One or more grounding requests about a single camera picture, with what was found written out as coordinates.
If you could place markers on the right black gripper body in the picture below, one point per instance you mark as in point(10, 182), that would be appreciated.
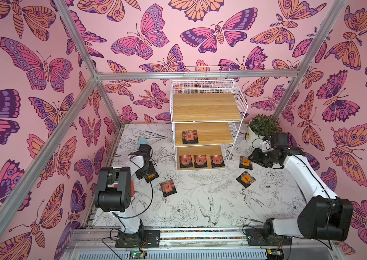
point(259, 157)

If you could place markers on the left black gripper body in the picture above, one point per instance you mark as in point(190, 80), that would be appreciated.
point(144, 173)

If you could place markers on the middle-shelf black tea bag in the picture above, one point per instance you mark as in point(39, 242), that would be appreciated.
point(190, 137)
point(168, 188)

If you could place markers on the orange jasmine tea bag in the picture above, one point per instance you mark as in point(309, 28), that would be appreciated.
point(150, 177)
point(245, 179)
point(245, 163)

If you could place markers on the bottom-shelf black tea bag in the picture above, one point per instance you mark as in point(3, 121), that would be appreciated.
point(185, 162)
point(200, 161)
point(217, 161)

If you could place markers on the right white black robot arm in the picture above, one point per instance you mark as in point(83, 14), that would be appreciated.
point(325, 216)

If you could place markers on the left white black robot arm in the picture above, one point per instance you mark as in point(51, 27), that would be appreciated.
point(114, 193)

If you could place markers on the bottom wooden shelf board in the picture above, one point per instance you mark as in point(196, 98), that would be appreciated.
point(208, 150)

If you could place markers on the wooden shelf board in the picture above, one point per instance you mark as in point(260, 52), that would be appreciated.
point(208, 150)
point(209, 133)
point(220, 107)

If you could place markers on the middle wooden shelf board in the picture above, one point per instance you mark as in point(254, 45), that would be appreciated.
point(209, 133)

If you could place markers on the top wooden shelf board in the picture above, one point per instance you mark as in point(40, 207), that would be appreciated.
point(220, 107)

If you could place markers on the green potted plant white pot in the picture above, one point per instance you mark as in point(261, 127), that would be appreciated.
point(261, 126)

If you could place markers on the white wire shelf rack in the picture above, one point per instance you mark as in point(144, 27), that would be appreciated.
point(214, 86)

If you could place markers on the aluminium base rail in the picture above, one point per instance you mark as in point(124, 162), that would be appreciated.
point(213, 243)

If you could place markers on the aluminium frame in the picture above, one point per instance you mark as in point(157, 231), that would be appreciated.
point(11, 206)

